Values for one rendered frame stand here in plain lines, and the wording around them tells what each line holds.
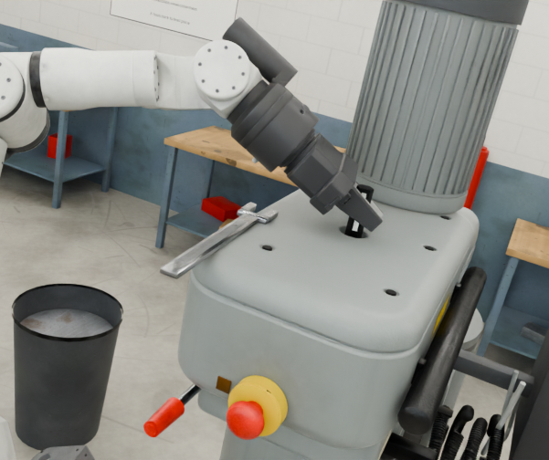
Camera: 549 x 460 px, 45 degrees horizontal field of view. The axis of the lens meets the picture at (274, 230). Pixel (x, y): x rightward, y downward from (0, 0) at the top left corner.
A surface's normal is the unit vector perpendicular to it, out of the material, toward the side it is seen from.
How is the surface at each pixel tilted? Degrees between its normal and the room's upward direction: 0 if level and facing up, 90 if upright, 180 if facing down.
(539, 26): 90
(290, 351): 90
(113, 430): 0
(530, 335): 90
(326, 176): 90
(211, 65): 72
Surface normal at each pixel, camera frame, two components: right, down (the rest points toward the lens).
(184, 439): 0.19, -0.91
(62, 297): 0.36, 0.35
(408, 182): -0.17, 0.33
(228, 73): 0.07, 0.07
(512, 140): -0.40, 0.26
